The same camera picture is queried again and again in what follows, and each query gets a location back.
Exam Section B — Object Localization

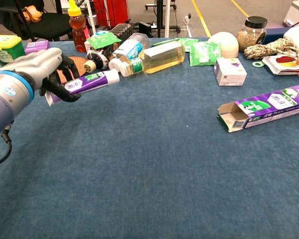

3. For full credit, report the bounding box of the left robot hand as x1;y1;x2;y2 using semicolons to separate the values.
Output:
0;47;82;103

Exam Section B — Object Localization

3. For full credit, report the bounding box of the purple white toothpaste tube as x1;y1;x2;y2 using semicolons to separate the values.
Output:
44;69;121;107

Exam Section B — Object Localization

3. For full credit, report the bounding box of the purple toothpaste box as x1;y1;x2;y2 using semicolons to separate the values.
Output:
216;85;299;133

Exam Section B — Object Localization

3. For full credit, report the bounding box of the small purple box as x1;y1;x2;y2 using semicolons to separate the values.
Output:
24;39;50;55

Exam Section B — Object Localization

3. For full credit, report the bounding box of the red metal cabinet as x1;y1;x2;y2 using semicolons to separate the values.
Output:
96;0;130;29

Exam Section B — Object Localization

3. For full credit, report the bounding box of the small black box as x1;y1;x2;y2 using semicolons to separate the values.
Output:
139;21;152;38

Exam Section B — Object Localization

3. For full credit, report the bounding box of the white box purple print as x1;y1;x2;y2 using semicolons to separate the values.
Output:
213;57;248;87

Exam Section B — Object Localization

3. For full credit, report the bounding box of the black office chair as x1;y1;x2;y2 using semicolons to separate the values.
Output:
0;0;74;42

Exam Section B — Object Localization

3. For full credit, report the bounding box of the green container yellow lid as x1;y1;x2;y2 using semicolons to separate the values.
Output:
0;34;26;65

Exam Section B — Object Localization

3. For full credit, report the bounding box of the round woven coaster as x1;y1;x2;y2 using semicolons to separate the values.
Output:
56;56;88;84

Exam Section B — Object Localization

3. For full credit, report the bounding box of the black light stand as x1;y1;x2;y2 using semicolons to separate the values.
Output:
13;0;37;42

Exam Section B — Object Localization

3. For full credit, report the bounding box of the honey bottle yellow cap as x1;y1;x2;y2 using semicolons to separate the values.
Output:
67;0;90;53

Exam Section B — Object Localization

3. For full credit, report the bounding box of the plush monkey toy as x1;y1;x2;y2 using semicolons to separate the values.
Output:
16;5;43;23

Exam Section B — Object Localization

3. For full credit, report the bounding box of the green sachet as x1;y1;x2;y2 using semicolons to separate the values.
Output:
176;37;199;53
189;41;222;67
86;32;122;50

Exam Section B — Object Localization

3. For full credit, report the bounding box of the dark bottle with cork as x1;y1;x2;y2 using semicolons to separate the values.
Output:
83;23;135;73

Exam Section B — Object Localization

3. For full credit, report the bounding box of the clear bottle blue label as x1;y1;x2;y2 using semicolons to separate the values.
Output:
108;32;150;74

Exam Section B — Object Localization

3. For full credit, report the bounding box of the yellow liquid bottle green label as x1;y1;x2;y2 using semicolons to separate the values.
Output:
119;40;186;77

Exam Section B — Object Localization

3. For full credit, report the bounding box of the black tripod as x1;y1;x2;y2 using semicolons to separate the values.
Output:
156;0;164;38

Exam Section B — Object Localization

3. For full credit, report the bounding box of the blue table cloth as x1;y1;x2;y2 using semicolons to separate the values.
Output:
0;37;299;239

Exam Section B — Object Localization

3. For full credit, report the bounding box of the white power strip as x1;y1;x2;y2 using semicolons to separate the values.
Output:
183;13;193;38

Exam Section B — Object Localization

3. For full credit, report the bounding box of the beige bowl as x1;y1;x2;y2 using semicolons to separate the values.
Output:
207;31;240;59

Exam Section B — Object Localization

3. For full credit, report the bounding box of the glass jar black lid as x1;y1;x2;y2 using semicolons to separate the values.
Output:
236;16;268;52

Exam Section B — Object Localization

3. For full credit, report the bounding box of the white red snack packet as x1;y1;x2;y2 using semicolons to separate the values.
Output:
261;55;299;76

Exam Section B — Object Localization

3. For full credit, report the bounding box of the white grey machine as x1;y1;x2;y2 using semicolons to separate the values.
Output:
282;0;299;28

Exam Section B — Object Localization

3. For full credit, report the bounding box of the white frame leg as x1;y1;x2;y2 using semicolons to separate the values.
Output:
85;0;97;35

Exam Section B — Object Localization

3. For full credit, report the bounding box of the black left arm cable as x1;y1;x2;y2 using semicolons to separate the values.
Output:
0;129;13;169

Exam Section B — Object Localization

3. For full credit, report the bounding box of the white vertical post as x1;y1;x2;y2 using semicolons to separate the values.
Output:
164;0;171;38

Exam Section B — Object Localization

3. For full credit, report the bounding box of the braided rope bundle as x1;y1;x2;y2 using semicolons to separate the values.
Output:
243;37;299;82

